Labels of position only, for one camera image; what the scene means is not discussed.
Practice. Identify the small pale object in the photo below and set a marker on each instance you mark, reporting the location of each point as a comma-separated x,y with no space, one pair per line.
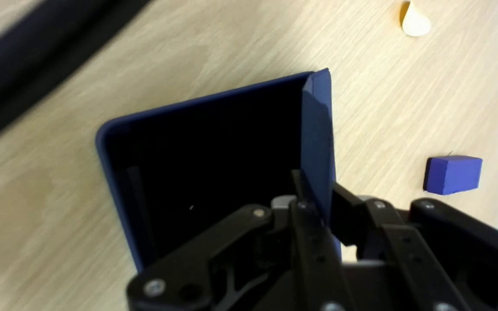
415,22

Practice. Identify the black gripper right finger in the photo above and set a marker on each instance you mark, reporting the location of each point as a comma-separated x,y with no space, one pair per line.
432,259

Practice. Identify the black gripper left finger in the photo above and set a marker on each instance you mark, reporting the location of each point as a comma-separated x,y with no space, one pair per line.
259,259

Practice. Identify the black tablet in purple case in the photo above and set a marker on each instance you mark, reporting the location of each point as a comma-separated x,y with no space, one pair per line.
202,160

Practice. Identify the small purple block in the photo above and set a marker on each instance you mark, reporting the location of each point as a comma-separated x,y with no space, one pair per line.
453,174

